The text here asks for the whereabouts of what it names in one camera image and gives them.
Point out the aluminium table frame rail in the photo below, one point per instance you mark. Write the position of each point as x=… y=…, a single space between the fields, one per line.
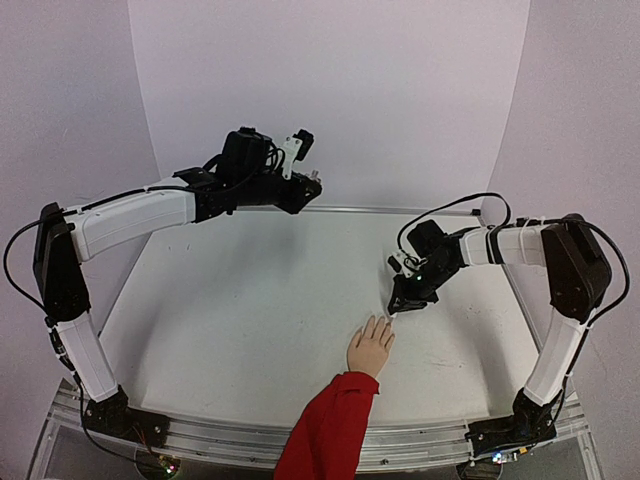
x=248 y=313

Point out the mannequin hand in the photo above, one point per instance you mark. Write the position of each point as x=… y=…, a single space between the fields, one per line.
x=370 y=347

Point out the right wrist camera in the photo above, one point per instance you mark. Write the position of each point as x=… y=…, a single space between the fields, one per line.
x=402 y=263

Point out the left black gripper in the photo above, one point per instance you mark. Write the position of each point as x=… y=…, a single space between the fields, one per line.
x=298 y=200

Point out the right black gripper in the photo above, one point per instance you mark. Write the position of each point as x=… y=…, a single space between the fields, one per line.
x=412 y=294

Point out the red sleeve forearm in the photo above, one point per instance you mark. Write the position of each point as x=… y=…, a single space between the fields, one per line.
x=327 y=439

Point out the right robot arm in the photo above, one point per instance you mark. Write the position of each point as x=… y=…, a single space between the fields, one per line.
x=578 y=274

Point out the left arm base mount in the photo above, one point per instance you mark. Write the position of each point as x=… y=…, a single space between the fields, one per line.
x=114 y=417

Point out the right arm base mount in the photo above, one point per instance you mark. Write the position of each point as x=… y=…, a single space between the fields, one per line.
x=529 y=424

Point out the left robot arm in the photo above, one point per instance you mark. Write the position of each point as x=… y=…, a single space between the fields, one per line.
x=68 y=238

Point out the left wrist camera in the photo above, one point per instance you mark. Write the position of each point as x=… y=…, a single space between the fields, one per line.
x=295 y=148

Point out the glitter nail polish bottle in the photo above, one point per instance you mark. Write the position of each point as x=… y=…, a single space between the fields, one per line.
x=314 y=176

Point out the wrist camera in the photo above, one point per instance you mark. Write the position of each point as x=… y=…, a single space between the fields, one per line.
x=295 y=148
x=402 y=263

